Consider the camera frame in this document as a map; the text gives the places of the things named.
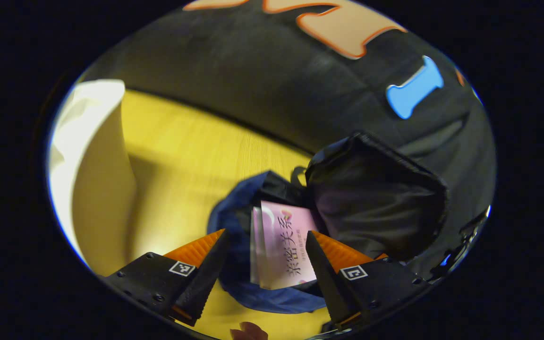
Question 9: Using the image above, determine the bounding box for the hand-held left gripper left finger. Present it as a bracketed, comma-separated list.
[101, 229, 231, 327]

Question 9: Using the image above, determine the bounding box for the white plastic bookshelf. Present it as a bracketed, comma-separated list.
[47, 79, 138, 278]

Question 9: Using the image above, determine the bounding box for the black backdrop cloth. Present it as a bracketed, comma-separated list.
[78, 0, 497, 279]

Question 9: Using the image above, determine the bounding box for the blue schoolbag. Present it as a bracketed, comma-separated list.
[206, 131, 450, 315]

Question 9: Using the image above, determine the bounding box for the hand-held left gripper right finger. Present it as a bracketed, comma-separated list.
[305, 230, 432, 331]

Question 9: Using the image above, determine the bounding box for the pink cover book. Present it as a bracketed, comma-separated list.
[251, 201, 321, 290]

